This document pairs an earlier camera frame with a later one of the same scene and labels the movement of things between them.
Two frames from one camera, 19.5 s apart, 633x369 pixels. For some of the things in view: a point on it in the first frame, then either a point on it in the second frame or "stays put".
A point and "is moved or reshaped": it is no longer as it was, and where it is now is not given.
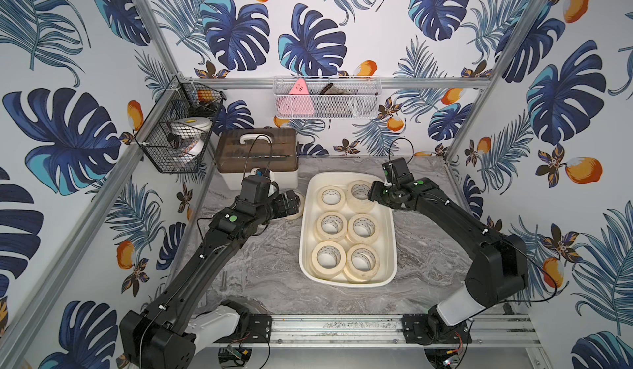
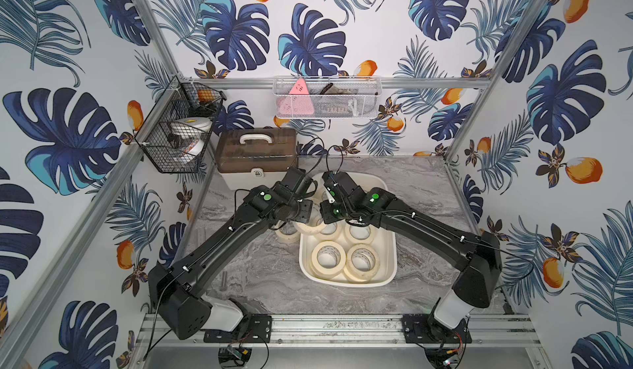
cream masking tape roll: (330, 198) is moved or reshaped
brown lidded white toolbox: (239, 150) stays put
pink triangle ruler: (297, 102) stays put
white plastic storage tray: (344, 240) stays put
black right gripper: (373, 193) to (325, 213)
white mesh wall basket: (321, 97) stays put
